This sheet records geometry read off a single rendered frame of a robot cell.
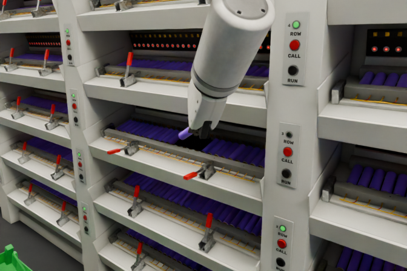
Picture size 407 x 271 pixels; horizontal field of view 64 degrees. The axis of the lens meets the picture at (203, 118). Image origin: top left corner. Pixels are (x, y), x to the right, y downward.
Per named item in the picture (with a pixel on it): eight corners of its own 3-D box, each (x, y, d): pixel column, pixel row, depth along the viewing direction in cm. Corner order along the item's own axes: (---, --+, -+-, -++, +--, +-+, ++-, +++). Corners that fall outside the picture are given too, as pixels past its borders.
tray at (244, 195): (264, 218, 68) (260, 182, 64) (92, 156, 104) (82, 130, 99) (300, 164, 82) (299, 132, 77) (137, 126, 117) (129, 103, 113)
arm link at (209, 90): (192, 42, 53) (189, 54, 56) (194, 86, 49) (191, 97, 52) (240, 47, 55) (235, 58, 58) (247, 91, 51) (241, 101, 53)
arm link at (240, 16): (209, 35, 55) (184, 71, 50) (232, -33, 44) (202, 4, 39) (253, 58, 54) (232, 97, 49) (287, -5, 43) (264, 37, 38)
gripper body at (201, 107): (192, 48, 55) (181, 86, 65) (195, 99, 50) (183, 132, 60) (234, 53, 57) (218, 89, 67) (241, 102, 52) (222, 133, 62)
